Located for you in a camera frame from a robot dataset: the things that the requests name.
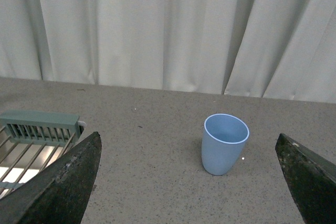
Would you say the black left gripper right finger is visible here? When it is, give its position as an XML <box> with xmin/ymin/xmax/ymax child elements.
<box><xmin>275</xmin><ymin>133</ymin><xmax>335</xmax><ymax>223</ymax></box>

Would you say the white pleated curtain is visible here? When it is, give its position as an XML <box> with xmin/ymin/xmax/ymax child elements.
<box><xmin>1</xmin><ymin>0</ymin><xmax>335</xmax><ymax>103</ymax></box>

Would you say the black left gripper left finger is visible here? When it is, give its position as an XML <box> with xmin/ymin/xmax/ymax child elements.
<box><xmin>1</xmin><ymin>132</ymin><xmax>102</xmax><ymax>223</ymax></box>

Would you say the green dish drying rack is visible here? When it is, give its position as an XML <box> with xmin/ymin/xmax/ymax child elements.
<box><xmin>1</xmin><ymin>110</ymin><xmax>86</xmax><ymax>197</ymax></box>

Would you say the blue plastic cup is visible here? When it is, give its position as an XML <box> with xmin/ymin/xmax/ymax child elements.
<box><xmin>201</xmin><ymin>113</ymin><xmax>250</xmax><ymax>176</ymax></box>

